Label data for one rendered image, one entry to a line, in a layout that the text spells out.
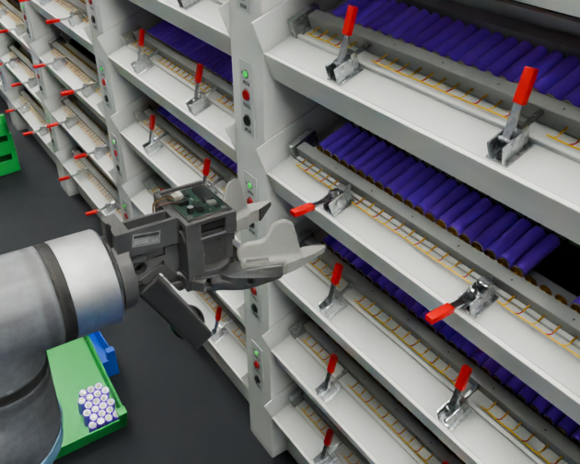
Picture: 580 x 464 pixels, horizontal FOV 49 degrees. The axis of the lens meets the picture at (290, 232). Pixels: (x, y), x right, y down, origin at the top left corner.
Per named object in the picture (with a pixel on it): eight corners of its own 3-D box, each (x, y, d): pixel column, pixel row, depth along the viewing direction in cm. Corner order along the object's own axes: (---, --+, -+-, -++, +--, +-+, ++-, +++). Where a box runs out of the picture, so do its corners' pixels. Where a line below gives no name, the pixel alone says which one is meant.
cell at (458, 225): (493, 210, 84) (458, 239, 83) (483, 204, 86) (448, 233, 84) (493, 201, 83) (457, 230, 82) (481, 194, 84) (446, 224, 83)
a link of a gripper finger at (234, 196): (272, 167, 71) (221, 202, 64) (271, 213, 74) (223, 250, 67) (248, 159, 72) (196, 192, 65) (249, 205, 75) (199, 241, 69)
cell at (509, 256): (546, 239, 79) (509, 272, 77) (534, 233, 80) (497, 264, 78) (546, 229, 77) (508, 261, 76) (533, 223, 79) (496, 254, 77)
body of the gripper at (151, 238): (245, 210, 60) (120, 248, 54) (245, 284, 64) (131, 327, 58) (205, 177, 65) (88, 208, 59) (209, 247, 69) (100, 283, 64)
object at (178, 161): (249, 260, 125) (223, 211, 115) (127, 145, 167) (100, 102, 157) (328, 199, 130) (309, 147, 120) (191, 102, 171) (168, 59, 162)
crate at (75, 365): (127, 425, 153) (128, 411, 146) (41, 466, 143) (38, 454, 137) (79, 324, 166) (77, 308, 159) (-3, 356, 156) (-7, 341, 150)
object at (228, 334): (255, 399, 147) (233, 367, 137) (146, 267, 188) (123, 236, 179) (322, 342, 152) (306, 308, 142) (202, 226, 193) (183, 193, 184)
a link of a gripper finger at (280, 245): (334, 224, 61) (237, 230, 60) (330, 273, 65) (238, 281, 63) (327, 207, 64) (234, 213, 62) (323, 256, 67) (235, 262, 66)
